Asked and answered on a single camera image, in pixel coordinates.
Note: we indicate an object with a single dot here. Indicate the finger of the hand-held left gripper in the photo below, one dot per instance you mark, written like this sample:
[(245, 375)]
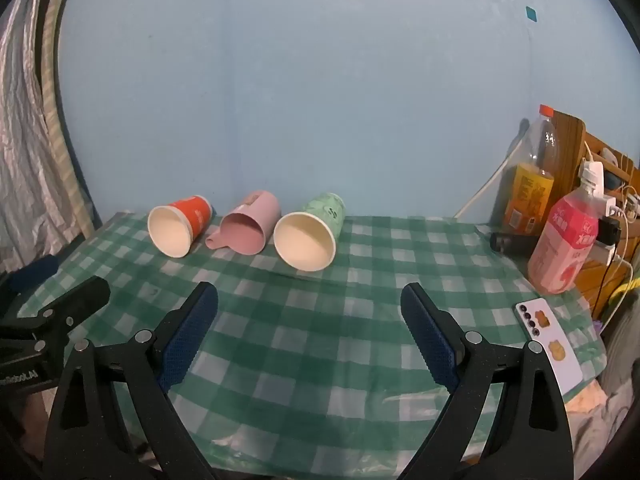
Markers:
[(32, 269), (82, 297)]

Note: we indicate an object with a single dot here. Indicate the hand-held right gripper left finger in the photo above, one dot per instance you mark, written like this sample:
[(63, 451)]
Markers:
[(186, 340)]

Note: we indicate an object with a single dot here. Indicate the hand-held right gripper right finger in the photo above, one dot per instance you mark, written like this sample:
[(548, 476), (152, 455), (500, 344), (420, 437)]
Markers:
[(431, 340)]

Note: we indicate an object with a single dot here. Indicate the orange paper cup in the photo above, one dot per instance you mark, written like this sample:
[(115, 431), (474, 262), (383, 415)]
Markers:
[(197, 212)]

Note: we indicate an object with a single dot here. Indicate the green paper cup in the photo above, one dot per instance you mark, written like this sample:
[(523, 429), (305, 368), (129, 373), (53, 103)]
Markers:
[(325, 212)]

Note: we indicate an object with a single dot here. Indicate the silver curtain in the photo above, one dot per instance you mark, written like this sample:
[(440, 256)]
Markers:
[(25, 160)]

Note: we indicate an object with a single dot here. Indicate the green checkered tablecloth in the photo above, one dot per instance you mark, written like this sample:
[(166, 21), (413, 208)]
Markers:
[(320, 320)]

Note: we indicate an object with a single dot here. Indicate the black cylinder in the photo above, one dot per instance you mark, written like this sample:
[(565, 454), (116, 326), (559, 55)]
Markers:
[(510, 243)]

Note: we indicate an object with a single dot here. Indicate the white smartphone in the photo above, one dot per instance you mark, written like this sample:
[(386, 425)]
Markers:
[(565, 370)]

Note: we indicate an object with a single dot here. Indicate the pink drink bottle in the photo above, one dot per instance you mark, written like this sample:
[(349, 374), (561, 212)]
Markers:
[(560, 247)]

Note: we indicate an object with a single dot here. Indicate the orange drink bottle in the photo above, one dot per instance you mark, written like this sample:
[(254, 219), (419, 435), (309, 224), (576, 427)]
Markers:
[(530, 192)]

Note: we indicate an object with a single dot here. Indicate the light bedding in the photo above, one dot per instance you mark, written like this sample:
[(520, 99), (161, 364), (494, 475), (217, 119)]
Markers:
[(610, 410)]

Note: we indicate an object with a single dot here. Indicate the black charger adapter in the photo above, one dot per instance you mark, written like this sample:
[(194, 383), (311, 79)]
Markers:
[(609, 231)]

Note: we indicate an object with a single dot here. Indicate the white power strip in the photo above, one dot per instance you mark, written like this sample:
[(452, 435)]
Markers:
[(612, 205)]

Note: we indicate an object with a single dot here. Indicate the white charger plug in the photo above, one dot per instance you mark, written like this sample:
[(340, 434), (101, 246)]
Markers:
[(594, 172)]

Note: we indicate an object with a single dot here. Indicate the wooden shelf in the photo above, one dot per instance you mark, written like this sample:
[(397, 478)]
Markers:
[(570, 140)]

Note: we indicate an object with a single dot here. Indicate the teal wall sticker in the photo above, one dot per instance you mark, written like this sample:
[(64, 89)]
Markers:
[(532, 13)]

